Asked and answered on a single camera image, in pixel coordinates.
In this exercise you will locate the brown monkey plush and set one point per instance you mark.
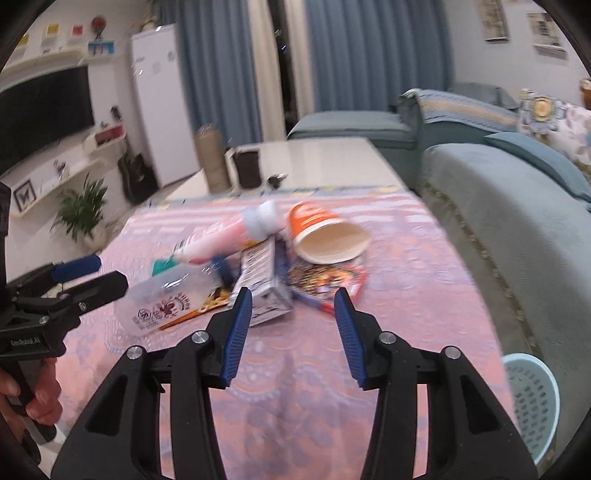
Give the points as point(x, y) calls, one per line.
point(586, 92)

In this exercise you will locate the floral cushion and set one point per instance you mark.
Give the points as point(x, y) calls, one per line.
point(545, 115)

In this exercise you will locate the orange paper cup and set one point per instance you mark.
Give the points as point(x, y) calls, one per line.
point(318, 230)

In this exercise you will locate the tan tumbler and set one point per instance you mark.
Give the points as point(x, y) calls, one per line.
point(211, 161)

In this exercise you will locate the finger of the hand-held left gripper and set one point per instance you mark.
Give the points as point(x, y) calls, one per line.
point(101, 286)
point(76, 267)

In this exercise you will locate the white blue milk carton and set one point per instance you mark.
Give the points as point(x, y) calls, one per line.
point(261, 272)

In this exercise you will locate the red round ornament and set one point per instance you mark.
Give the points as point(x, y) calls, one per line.
point(99, 26)

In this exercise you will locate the teal wrapper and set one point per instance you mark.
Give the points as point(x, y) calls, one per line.
point(162, 267)

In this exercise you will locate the pink printed blanket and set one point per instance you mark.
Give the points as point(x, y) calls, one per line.
point(300, 406)

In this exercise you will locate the teal sofa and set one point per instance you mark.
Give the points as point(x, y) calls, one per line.
point(508, 240)

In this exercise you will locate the grey-blue folded cushion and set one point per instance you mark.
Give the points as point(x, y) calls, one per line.
point(485, 94)

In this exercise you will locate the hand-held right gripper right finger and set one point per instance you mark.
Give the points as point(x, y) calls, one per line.
point(348, 341)

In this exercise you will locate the white refrigerator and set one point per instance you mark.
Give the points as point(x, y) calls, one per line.
point(159, 106)

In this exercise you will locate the black framed butterfly photo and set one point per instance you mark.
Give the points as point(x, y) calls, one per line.
point(24, 194)

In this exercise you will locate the colourful snack packet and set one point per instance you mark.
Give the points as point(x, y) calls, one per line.
point(323, 281)

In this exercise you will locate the blue curtain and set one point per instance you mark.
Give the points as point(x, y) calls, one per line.
point(374, 50)
point(217, 69)

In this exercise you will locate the brown cup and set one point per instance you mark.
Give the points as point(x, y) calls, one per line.
point(248, 170)

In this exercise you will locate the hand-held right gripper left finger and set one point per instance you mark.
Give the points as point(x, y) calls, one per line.
point(238, 337)

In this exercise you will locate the white pink-label bottle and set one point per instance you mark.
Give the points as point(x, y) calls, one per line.
point(217, 240)

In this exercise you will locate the yellow card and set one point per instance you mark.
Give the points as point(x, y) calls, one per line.
point(54, 34)
point(24, 44)

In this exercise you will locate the blue pink box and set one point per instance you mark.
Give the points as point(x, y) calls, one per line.
point(100, 47)

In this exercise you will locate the tall framed wall picture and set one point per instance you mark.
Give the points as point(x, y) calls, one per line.
point(493, 21)

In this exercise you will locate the long curved white shelf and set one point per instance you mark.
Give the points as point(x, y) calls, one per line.
point(51, 180)

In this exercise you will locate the white canvas wall picture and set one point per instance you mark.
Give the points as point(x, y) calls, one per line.
point(547, 34)

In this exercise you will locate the person's left hand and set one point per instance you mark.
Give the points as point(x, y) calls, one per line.
point(46, 397)

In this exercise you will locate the black bag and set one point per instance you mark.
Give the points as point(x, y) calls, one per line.
point(138, 180)

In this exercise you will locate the red card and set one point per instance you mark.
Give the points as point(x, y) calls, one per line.
point(77, 33)

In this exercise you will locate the light blue wastebasket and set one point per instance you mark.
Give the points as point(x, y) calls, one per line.
point(531, 401)

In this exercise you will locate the small white wall shelf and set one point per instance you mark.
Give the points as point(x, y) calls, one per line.
point(110, 137)

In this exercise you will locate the orange snack wrapper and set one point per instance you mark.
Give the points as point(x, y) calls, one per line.
point(203, 307)

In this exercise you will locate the green potted plant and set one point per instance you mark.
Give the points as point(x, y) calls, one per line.
point(83, 207)

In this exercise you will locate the cream curtain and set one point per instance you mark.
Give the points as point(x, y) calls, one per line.
point(264, 69)
point(298, 55)

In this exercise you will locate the teal flat cushion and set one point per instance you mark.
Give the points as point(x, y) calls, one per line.
point(540, 159)

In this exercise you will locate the black television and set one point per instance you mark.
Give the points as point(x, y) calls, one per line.
point(41, 115)

